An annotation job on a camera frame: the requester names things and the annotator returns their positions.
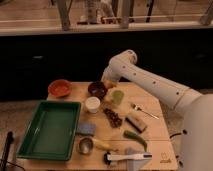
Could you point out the bunch of dark grapes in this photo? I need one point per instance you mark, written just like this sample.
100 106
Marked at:
114 119

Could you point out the dark brown bowl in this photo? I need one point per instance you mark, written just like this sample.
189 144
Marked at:
97 89

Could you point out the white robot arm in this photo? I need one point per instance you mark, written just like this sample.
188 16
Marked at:
196 151

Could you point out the black stand at left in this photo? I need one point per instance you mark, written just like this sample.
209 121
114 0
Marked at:
6 149

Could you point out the white-handled brush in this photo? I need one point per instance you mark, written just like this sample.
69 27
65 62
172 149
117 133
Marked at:
108 157

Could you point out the blue-grey sponge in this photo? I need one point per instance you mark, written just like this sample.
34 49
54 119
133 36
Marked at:
86 129

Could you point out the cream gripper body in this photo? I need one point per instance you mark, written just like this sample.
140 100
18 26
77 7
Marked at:
109 78

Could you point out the small metal cup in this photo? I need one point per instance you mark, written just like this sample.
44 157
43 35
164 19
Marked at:
85 146

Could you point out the green chili pepper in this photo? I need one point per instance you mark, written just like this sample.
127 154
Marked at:
131 135

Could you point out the grey cloth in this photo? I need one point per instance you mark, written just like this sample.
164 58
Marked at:
136 165

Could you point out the green plastic cup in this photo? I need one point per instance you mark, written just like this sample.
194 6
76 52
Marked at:
117 97

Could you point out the silver fork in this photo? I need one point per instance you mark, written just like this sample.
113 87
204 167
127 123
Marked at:
137 108

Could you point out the orange bowl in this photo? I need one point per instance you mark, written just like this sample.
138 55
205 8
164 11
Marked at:
59 88

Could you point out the small red-yellow apple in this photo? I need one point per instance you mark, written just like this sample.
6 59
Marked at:
108 84

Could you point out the white paper cup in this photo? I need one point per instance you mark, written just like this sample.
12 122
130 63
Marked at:
92 104

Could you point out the brown block sponge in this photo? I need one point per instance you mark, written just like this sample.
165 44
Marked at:
136 122

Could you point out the green plastic tray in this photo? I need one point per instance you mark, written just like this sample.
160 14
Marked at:
51 133

